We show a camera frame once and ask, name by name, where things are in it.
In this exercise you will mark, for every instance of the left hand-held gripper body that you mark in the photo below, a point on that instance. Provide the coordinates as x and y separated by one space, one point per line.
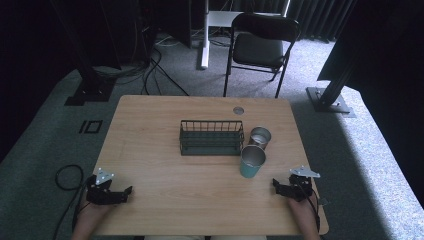
100 195

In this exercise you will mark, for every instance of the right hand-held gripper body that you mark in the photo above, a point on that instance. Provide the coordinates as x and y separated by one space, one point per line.
301 188

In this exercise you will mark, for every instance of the teal metal cup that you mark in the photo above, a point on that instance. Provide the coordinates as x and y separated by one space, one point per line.
251 165

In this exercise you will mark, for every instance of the silver metal cup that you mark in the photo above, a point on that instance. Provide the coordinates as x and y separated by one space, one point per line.
260 136

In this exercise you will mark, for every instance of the person's left hand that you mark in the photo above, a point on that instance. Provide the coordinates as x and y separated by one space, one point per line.
95 213

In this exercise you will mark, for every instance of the person's right hand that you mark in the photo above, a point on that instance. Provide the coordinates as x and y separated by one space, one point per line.
301 208

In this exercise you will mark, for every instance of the black floor tape marks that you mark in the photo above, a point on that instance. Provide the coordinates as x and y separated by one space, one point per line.
90 127

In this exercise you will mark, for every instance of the round grey table grommet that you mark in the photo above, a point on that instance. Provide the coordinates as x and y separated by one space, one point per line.
238 110

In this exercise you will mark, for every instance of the person's legs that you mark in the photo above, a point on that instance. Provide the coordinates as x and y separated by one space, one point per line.
205 238

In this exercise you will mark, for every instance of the black metal stand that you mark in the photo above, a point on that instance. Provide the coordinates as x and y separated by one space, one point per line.
91 83
330 96

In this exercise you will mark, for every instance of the black folding chair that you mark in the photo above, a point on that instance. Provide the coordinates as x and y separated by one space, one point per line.
258 50

